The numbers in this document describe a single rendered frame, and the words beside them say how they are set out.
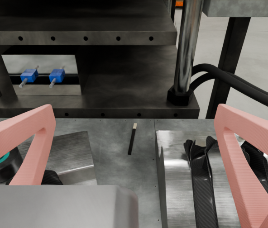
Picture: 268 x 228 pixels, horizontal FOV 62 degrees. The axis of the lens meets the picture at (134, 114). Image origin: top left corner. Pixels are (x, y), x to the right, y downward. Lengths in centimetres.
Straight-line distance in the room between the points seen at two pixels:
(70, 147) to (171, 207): 25
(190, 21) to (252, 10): 27
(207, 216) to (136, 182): 21
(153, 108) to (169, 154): 40
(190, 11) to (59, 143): 53
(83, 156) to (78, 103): 42
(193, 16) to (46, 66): 55
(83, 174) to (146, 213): 17
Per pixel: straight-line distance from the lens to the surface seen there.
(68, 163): 50
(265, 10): 98
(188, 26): 76
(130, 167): 62
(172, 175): 45
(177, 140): 62
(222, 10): 92
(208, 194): 46
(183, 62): 80
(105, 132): 72
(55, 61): 90
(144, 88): 97
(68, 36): 86
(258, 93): 79
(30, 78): 94
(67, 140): 55
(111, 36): 83
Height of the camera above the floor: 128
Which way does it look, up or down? 37 degrees down
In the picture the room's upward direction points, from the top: straight up
